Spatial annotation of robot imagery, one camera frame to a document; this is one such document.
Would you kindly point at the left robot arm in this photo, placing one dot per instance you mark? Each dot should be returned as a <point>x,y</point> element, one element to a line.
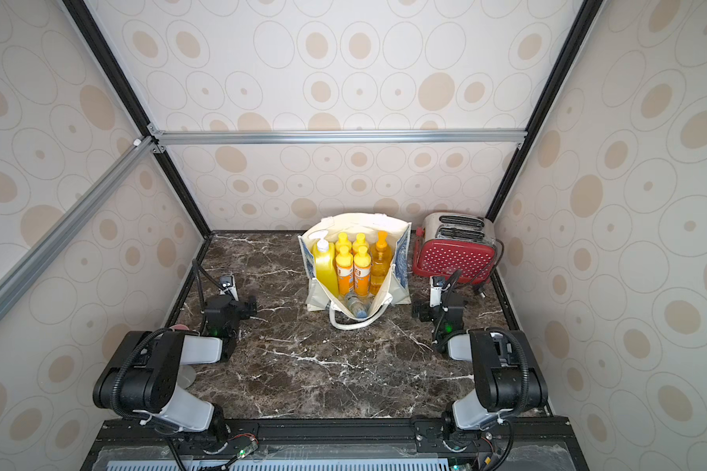
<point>140,381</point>

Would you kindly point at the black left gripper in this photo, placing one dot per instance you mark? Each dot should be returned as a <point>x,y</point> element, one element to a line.
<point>245,312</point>

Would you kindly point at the cream starry night shopping bag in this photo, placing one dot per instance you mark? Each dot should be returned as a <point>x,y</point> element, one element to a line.
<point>395,287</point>

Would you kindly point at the red white toaster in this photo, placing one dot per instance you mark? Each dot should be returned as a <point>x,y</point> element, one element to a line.
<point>448,242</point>

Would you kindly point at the black frame post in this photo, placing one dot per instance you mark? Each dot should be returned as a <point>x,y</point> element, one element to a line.
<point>572,44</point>
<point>81,17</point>

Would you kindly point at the yellow dish soap pump bottle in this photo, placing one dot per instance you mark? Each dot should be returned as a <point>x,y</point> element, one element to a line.
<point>324,253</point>

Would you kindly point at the black left frame post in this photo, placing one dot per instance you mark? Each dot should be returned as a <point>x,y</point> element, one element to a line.
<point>81,17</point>

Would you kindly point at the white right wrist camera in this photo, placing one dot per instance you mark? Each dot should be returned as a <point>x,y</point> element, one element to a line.
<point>437,287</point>

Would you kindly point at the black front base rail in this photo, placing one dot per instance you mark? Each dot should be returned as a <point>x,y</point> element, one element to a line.
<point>546,443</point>

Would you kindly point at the yellow cap juice bottle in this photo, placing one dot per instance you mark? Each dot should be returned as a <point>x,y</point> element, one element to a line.
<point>343,241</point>
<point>360,241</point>
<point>363,262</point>
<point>345,269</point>

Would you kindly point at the black right frame post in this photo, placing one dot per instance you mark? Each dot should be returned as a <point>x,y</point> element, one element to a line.
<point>572,44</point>

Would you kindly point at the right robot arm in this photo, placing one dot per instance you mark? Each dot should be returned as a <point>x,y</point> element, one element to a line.
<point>507,380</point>

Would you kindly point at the silver diagonal frame bar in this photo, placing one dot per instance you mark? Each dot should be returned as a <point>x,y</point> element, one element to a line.
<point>16,282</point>

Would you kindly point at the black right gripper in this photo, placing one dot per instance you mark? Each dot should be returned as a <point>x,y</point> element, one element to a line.
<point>427,309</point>

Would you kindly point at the orange dish soap pump bottle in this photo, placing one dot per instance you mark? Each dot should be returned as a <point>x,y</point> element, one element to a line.
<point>381,257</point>

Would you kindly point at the blue cap water bottle front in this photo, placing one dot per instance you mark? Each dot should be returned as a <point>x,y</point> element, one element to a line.
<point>358,306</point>

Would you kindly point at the silver horizontal frame bar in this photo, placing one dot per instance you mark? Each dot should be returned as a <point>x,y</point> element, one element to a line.
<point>338,137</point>

